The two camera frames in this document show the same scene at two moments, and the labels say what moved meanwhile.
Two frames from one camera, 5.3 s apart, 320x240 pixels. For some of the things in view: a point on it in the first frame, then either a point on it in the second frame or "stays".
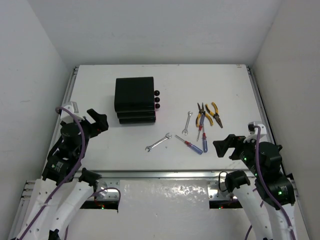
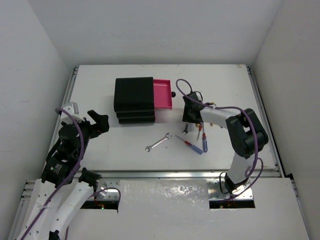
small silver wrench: x=186 y=130 stays
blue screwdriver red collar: x=194 y=148 stays
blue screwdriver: x=205 y=143 stays
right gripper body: x=244 y=151 → x=188 y=116
